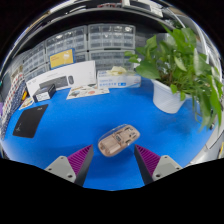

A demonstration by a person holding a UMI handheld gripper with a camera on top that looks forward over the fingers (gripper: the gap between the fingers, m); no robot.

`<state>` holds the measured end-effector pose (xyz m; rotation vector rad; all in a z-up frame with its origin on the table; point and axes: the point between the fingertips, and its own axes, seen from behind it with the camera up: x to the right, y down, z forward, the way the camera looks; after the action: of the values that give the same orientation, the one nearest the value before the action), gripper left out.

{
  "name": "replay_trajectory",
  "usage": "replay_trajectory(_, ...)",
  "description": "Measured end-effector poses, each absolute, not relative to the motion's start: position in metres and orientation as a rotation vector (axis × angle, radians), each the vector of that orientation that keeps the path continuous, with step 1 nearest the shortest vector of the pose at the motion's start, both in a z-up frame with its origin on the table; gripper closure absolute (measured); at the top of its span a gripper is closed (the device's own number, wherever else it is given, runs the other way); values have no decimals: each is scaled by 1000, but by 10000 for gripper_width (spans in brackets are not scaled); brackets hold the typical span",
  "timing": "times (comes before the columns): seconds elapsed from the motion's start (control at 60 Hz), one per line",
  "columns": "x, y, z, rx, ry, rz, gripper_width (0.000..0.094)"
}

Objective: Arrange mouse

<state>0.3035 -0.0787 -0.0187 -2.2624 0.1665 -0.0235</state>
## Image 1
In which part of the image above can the green potted plant white pot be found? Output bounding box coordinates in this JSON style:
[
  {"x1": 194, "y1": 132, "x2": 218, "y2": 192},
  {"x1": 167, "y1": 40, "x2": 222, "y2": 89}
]
[{"x1": 124, "y1": 24, "x2": 224, "y2": 131}]

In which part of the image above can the yellow blue flat box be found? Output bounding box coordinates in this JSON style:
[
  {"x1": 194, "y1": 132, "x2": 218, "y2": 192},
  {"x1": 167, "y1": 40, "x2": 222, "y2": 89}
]
[{"x1": 49, "y1": 48, "x2": 76, "y2": 70}]

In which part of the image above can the white keyboard packaging box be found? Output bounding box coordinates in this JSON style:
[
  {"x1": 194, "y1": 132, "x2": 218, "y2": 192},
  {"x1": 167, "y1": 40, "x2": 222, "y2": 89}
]
[{"x1": 25, "y1": 60, "x2": 98, "y2": 98}]

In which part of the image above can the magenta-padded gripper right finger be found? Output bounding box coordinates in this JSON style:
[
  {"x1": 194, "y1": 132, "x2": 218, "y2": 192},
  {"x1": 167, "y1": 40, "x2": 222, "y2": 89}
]
[{"x1": 133, "y1": 144, "x2": 184, "y2": 186}]

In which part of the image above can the white blue glove box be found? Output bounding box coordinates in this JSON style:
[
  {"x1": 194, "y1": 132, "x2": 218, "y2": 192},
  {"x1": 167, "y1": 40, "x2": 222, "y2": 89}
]
[{"x1": 96, "y1": 65, "x2": 142, "y2": 90}]

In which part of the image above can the red blue checkered cloth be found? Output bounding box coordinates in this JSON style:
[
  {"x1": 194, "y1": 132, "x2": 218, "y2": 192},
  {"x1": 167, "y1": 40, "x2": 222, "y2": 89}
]
[{"x1": 0, "y1": 73, "x2": 25, "y2": 129}]

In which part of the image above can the black mouse pad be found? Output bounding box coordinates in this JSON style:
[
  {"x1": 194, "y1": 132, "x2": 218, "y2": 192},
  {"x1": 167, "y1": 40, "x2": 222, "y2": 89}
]
[{"x1": 12, "y1": 103, "x2": 49, "y2": 139}]

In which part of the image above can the transparent pink computer mouse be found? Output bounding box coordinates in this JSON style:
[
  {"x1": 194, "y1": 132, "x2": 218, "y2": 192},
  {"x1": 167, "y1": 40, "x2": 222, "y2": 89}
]
[{"x1": 97, "y1": 123, "x2": 141, "y2": 158}]

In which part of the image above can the navy polka-dot cloth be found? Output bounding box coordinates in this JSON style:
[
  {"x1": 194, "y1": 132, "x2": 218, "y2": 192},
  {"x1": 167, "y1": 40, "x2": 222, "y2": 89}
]
[{"x1": 0, "y1": 79, "x2": 28, "y2": 138}]

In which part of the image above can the small black cardboard box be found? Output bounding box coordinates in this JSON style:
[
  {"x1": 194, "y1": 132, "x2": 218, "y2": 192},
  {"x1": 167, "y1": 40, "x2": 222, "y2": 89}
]
[{"x1": 32, "y1": 83, "x2": 57, "y2": 103}]

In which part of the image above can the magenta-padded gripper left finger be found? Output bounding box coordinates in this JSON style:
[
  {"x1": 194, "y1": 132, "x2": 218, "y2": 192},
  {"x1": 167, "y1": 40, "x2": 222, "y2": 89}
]
[{"x1": 44, "y1": 144, "x2": 95, "y2": 188}]

